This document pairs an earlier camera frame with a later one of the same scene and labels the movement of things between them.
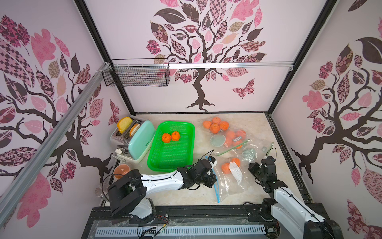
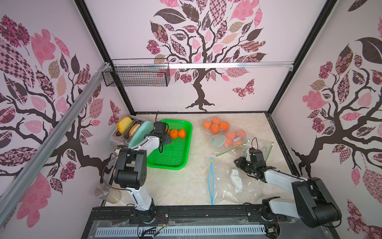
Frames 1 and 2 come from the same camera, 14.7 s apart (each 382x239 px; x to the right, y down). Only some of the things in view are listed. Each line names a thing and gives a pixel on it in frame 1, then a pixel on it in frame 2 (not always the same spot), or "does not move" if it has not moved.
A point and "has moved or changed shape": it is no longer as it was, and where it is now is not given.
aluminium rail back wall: x=249 y=64 does not move
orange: x=166 y=138 has moved or changed shape
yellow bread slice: x=124 y=124 does not move
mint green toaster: x=134 y=143 does not move
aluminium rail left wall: x=11 y=193 does not move
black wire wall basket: x=147 y=72 does not move
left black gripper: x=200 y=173 to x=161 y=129
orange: x=175 y=136 to x=182 y=133
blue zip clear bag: x=231 y=175 has moved or changed shape
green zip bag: x=220 y=137 does not move
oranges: x=216 y=125 does not move
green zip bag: x=252 y=153 does not move
